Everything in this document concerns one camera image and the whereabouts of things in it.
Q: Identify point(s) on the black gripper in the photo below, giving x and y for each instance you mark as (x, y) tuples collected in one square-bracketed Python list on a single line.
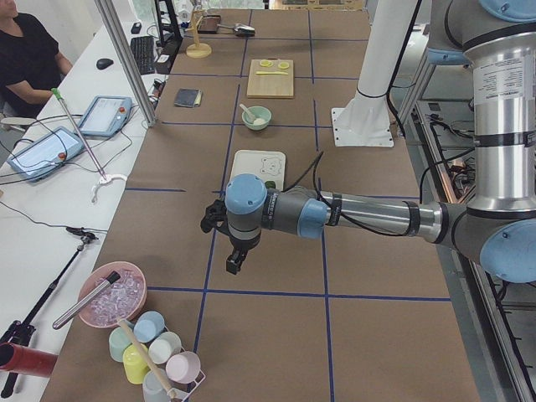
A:
[(242, 245)]

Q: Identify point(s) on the cream plastic spoon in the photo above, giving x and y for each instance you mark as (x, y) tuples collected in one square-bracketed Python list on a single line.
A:
[(250, 115)]

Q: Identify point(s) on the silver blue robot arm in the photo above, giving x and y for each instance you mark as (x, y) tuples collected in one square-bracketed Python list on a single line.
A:
[(496, 227)]

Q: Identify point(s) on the pink bowl with ice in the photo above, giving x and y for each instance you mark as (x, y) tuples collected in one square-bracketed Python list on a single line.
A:
[(122, 299)]

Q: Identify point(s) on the light green bowl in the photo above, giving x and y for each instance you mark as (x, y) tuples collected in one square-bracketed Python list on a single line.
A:
[(259, 111)]

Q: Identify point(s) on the cream bear tray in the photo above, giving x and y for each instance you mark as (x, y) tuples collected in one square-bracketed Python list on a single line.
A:
[(270, 166)]

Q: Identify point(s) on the white cup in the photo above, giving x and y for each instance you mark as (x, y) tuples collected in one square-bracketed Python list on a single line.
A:
[(164, 347)]

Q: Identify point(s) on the blue cup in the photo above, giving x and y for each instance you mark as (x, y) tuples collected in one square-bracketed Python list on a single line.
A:
[(149, 326)]

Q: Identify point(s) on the pink cup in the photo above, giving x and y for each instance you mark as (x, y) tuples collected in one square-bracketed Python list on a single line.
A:
[(183, 367)]

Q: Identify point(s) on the steel tube tool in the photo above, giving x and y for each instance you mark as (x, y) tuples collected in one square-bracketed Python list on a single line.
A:
[(84, 301)]

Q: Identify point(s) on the green cup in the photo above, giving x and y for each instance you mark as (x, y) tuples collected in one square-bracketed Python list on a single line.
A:
[(118, 342)]

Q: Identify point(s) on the yellow cup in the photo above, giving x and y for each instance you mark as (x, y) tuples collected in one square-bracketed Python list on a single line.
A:
[(134, 365)]

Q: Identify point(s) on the grey yellow sponge cloth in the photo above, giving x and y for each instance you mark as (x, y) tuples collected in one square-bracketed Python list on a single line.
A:
[(189, 98)]

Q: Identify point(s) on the bamboo cutting board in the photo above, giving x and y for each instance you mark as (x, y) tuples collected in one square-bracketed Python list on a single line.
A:
[(270, 86)]

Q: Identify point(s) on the yellow plastic knife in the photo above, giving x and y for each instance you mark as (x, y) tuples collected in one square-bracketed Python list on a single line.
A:
[(262, 72)]

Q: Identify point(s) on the blue teach pendant far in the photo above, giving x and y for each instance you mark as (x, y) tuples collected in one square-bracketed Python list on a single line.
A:
[(105, 116)]

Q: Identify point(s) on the blue teach pendant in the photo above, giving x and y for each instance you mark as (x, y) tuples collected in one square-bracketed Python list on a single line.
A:
[(45, 155), (105, 116)]

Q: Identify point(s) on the wooden mug tree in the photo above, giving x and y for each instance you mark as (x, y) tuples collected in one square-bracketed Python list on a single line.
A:
[(197, 50)]

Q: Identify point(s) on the blue teach pendant near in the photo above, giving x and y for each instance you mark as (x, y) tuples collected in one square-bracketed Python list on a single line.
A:
[(45, 155)]

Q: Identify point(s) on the black tripod stick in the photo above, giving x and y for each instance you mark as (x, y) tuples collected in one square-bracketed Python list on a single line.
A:
[(20, 332)]

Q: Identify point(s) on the metal scoop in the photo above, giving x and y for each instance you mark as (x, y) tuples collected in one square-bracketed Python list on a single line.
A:
[(239, 30)]

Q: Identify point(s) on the black keyboard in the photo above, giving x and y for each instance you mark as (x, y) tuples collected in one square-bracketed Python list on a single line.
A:
[(143, 52)]

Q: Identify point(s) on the metal tray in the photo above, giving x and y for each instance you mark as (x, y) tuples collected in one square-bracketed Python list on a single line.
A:
[(209, 24)]

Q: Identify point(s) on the black computer mouse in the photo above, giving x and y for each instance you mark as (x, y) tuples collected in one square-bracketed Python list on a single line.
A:
[(104, 63)]

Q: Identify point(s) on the red bottle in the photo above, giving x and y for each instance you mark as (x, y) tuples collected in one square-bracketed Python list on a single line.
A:
[(24, 360)]

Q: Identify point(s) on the person in black shirt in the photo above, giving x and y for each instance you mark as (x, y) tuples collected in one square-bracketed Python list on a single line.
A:
[(31, 62)]

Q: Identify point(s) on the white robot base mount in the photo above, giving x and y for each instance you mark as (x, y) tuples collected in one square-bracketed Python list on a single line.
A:
[(364, 121)]

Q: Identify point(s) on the aluminium frame post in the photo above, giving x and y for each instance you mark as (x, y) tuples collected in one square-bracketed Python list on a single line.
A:
[(114, 28)]

